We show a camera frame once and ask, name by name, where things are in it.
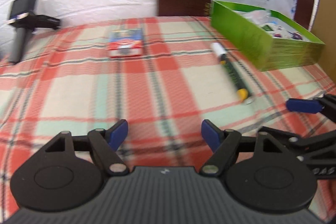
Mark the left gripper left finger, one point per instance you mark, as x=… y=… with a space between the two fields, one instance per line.
x=105 y=143

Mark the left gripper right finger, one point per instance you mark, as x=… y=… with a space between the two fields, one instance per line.
x=223 y=144

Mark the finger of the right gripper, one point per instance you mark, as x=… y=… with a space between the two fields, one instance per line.
x=303 y=106

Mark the purple small object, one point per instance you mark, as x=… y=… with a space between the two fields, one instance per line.
x=297 y=36

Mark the blue red card box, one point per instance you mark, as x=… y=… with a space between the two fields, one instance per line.
x=125 y=43

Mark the white patterned fabric pouch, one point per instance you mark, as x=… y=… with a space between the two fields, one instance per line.
x=277 y=31

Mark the green cardboard box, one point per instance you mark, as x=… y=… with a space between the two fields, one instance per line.
x=263 y=50

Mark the brown cardboard sheet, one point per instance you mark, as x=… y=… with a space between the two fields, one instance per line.
x=324 y=27

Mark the plaid bed sheet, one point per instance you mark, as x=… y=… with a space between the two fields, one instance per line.
x=67 y=81

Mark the white plastic bag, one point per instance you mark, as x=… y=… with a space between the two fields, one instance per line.
x=258 y=17

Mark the black handheld device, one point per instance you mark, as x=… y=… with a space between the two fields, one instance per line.
x=22 y=17

